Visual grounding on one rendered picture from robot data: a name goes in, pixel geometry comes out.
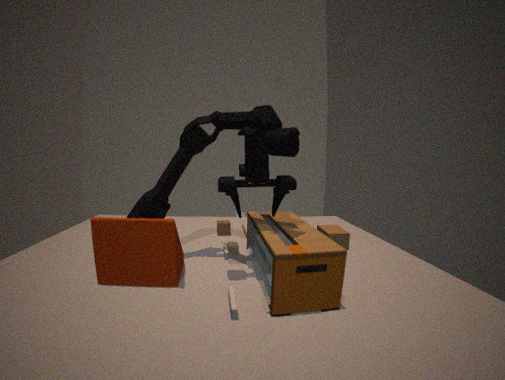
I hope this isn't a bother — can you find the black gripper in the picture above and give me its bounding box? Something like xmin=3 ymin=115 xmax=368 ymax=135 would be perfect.
xmin=218 ymin=154 xmax=297 ymax=219

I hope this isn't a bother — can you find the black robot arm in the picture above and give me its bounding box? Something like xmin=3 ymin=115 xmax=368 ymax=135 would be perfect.
xmin=127 ymin=105 xmax=300 ymax=219

